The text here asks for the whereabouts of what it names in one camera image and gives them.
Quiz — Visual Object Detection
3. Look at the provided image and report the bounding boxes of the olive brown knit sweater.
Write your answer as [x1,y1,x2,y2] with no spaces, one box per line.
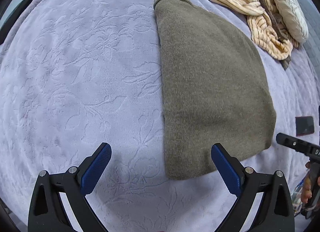
[153,0,276,180]

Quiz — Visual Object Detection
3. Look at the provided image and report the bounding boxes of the person's right hand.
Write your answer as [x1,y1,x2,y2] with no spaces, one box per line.
[300,162,320,204]

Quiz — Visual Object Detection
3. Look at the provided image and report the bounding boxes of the black smartphone red case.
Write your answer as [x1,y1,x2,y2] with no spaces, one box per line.
[296,116,315,136]

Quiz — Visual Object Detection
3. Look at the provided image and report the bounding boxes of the lavender embossed bed blanket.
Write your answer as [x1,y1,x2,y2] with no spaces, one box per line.
[0,0,320,232]

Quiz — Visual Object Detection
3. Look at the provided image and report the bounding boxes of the cream quilted pillow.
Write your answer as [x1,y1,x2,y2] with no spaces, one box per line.
[274,0,309,43]

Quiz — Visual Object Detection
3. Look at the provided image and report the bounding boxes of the cream striped knit garment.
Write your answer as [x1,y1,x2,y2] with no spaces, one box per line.
[209,0,298,64]

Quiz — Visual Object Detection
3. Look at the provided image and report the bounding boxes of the grey brown knit garment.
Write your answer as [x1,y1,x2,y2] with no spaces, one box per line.
[235,0,292,71]

